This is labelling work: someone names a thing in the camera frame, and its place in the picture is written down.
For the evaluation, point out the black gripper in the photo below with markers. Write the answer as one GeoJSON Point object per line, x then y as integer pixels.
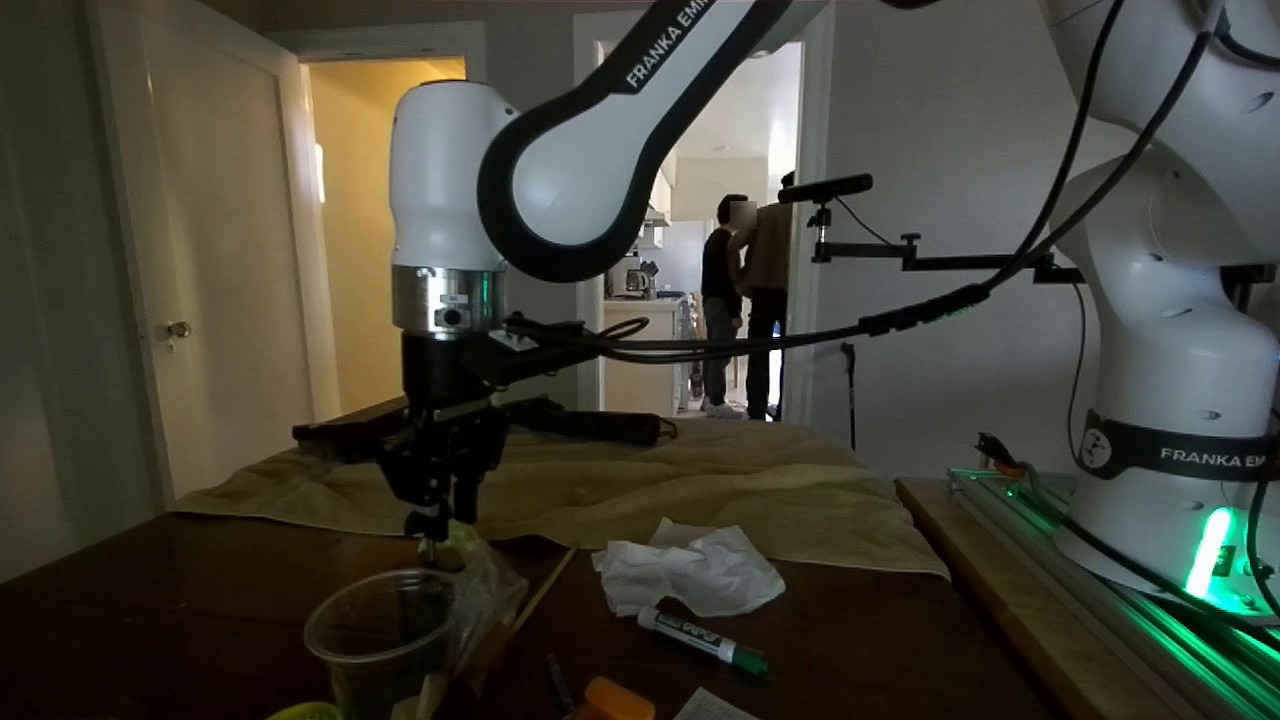
{"type": "Point", "coordinates": [446, 380]}

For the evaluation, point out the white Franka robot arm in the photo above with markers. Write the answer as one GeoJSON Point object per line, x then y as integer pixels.
{"type": "Point", "coordinates": [1174, 373]}

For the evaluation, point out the clear plastic bag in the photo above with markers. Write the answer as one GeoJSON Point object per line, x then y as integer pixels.
{"type": "Point", "coordinates": [493, 592]}

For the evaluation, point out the black keyboard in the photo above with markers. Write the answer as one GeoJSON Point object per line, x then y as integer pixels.
{"type": "Point", "coordinates": [343, 435]}

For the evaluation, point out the thin wooden stick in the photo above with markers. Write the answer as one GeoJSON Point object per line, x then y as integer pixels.
{"type": "Point", "coordinates": [542, 601]}

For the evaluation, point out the clear plastic cup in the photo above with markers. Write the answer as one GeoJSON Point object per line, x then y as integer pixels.
{"type": "Point", "coordinates": [381, 652]}

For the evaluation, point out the white kitchen counter cabinet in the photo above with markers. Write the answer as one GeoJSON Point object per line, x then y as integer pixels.
{"type": "Point", "coordinates": [654, 387]}

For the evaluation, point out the white crumpled tissue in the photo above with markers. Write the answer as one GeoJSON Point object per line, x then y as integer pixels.
{"type": "Point", "coordinates": [695, 564]}

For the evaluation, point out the orange block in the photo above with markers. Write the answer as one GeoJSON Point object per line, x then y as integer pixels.
{"type": "Point", "coordinates": [617, 701]}

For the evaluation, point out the white marker with green cap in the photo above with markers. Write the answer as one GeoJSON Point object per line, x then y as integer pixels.
{"type": "Point", "coordinates": [695, 636]}

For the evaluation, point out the silver kitchen appliance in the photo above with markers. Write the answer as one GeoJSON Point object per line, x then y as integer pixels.
{"type": "Point", "coordinates": [632, 281]}

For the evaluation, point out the beige towel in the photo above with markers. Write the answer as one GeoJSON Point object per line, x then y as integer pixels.
{"type": "Point", "coordinates": [746, 492]}

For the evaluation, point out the white room door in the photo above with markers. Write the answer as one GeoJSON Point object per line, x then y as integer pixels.
{"type": "Point", "coordinates": [224, 265]}

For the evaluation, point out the metal door knob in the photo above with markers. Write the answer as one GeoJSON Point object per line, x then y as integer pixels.
{"type": "Point", "coordinates": [175, 329]}

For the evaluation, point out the small white card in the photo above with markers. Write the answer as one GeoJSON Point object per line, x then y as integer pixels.
{"type": "Point", "coordinates": [710, 707]}

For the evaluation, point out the person in dark top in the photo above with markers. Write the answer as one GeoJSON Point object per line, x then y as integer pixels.
{"type": "Point", "coordinates": [723, 285]}

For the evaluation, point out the wooden base board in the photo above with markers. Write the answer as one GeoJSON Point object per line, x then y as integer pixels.
{"type": "Point", "coordinates": [1013, 585]}

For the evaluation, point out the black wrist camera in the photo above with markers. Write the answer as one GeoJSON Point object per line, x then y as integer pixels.
{"type": "Point", "coordinates": [535, 345]}

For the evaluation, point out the aluminium rail with green light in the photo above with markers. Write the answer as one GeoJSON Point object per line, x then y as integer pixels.
{"type": "Point", "coordinates": [1032, 507]}

